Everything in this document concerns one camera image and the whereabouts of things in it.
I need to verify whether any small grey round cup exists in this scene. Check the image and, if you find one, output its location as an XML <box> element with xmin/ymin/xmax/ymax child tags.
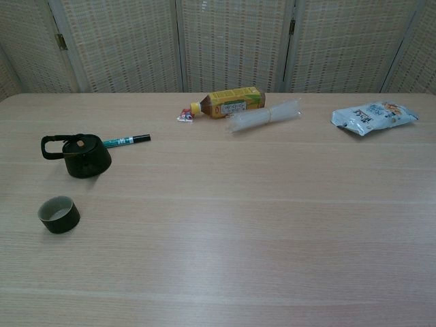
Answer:
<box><xmin>37</xmin><ymin>196</ymin><xmax>81</xmax><ymax>234</ymax></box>

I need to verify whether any clear plastic straw bundle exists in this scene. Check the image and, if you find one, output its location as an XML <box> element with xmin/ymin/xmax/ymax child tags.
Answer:
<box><xmin>225</xmin><ymin>97</ymin><xmax>302</xmax><ymax>135</ymax></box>

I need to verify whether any red white candy wrapper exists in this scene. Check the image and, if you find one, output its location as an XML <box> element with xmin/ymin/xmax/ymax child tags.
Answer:
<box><xmin>176</xmin><ymin>108</ymin><xmax>196</xmax><ymax>123</ymax></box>

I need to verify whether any woven bamboo folding screen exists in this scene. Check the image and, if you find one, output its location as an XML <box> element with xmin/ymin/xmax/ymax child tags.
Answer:
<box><xmin>0</xmin><ymin>0</ymin><xmax>436</xmax><ymax>103</ymax></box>

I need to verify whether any white blue snack bag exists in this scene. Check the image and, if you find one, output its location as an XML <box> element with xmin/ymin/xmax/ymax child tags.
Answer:
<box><xmin>331</xmin><ymin>99</ymin><xmax>420</xmax><ymax>138</ymax></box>

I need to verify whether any tea bottle yellow label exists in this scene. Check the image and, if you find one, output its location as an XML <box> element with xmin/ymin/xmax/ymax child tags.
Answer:
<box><xmin>189</xmin><ymin>87</ymin><xmax>266</xmax><ymax>120</ymax></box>

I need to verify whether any dark green teapot with handle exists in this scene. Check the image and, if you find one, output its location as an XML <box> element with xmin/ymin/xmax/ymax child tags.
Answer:
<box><xmin>40</xmin><ymin>134</ymin><xmax>112</xmax><ymax>178</ymax></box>

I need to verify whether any green marker pen black cap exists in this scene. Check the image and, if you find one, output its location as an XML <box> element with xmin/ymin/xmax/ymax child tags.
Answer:
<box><xmin>102</xmin><ymin>134</ymin><xmax>151</xmax><ymax>148</ymax></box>

